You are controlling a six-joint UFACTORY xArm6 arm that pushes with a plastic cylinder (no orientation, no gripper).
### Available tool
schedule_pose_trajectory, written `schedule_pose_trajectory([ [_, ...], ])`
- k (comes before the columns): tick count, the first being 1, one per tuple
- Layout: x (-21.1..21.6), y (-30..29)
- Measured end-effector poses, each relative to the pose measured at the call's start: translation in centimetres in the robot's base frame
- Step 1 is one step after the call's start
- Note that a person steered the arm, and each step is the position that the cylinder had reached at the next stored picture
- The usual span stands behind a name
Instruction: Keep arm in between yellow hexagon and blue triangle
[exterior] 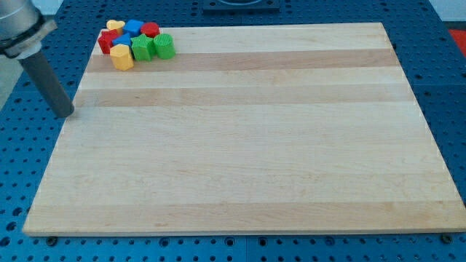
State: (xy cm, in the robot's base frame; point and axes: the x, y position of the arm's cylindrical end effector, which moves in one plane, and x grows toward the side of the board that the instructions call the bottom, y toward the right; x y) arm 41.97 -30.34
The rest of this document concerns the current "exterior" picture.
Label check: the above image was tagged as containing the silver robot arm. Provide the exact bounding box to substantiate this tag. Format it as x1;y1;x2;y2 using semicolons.
1;0;58;60

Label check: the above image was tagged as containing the blue cube block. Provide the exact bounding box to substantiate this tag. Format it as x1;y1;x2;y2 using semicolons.
123;20;144;38

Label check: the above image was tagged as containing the green cylinder block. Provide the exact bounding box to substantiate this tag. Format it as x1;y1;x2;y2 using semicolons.
154;33;176;60

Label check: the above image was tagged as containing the blue triangle block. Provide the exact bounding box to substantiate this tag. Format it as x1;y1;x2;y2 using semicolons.
112;33;132;47

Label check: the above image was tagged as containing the yellow hexagon block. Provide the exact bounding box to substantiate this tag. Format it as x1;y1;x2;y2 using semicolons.
110;44;134;71

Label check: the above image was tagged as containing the green star block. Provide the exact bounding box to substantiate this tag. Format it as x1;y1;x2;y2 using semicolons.
131;33;156;61

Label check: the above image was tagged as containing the yellow heart block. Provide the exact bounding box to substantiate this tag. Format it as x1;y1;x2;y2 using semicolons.
106;20;125;36

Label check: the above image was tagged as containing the wooden board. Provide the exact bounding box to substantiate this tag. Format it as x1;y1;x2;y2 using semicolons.
23;23;465;237

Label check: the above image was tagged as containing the red cylinder block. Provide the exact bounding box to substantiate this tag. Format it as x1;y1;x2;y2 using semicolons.
140;22;160;38

